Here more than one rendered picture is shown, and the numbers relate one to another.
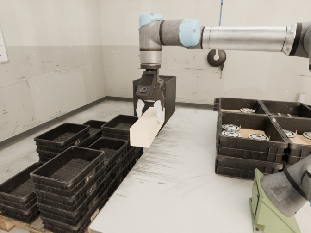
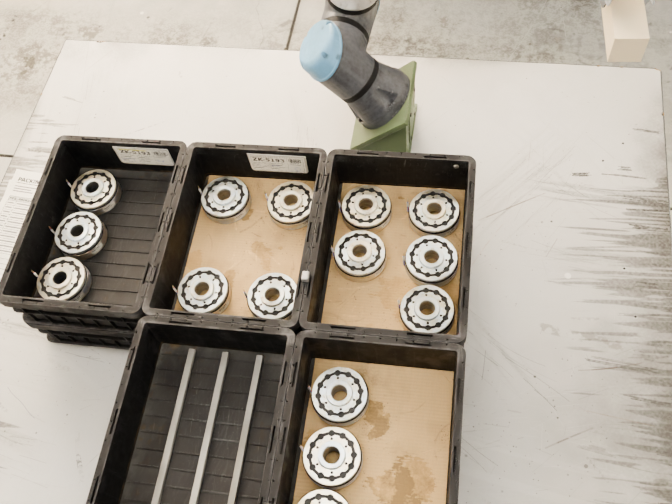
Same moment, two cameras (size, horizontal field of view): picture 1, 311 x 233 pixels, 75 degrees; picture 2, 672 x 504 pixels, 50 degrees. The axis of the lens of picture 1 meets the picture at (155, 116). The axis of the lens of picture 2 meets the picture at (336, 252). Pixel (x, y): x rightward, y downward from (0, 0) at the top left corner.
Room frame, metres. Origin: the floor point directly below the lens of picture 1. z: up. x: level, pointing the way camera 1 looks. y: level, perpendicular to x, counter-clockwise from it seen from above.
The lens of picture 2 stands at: (1.71, -0.59, 2.11)
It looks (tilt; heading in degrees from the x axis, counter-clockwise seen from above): 61 degrees down; 182
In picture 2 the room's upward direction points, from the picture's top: 12 degrees counter-clockwise
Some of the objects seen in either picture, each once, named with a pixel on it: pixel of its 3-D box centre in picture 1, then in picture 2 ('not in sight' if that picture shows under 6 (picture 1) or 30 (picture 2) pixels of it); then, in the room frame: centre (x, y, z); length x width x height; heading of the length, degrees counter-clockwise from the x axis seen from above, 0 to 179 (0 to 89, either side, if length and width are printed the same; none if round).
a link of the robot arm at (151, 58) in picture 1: (149, 58); not in sight; (0.72, 0.02, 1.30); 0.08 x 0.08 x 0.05
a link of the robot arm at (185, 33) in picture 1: (182, 33); not in sight; (0.69, -0.08, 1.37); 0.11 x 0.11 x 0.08; 67
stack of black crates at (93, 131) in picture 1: (92, 140); not in sight; (2.09, 0.71, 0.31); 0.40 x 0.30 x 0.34; 162
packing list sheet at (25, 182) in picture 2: not in sight; (28, 228); (0.71, -1.34, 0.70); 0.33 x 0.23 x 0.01; 162
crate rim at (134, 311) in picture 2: not in sight; (97, 220); (0.87, -1.08, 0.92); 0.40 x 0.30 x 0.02; 164
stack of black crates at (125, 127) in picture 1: (124, 141); not in sight; (1.97, 0.33, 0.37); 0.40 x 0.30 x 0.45; 162
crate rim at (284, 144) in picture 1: (247, 126); (391, 240); (1.04, -0.50, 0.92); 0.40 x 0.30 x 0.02; 164
